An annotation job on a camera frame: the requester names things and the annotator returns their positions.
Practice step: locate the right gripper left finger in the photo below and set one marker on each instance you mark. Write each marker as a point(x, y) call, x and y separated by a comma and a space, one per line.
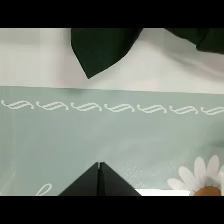
point(87, 184)

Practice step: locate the dark green T-shirt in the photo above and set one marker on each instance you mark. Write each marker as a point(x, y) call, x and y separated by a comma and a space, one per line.
point(100, 50)

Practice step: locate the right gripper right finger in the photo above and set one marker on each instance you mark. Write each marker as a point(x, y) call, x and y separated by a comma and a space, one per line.
point(113, 184)

